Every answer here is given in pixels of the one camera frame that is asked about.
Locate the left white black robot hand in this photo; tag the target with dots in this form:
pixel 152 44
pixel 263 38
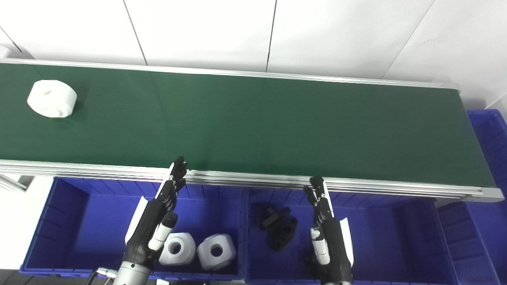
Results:
pixel 148 225

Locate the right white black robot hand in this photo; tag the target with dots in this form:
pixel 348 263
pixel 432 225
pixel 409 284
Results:
pixel 334 241

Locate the white plastic cylindrical part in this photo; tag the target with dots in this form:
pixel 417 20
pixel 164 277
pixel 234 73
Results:
pixel 51 99

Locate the white round part with hole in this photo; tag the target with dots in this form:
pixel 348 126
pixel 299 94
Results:
pixel 179 248

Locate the blue bin holding black parts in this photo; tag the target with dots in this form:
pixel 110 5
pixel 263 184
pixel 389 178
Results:
pixel 380 237

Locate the blue bin holding white parts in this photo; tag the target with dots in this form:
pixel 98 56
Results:
pixel 99 221

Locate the large black flanged part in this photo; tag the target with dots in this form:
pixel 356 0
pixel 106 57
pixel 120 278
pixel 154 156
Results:
pixel 279 227

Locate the white hexagonal part with hole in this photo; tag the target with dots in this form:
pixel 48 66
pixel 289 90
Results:
pixel 216 251

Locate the green conveyor belt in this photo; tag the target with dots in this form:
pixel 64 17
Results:
pixel 253 126

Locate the aluminium conveyor leg strut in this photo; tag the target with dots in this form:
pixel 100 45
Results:
pixel 12 183

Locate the blue plastic bin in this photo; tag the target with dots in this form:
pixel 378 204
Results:
pixel 487 237

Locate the grey conveyor end cap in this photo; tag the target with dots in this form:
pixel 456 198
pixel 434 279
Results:
pixel 4 51

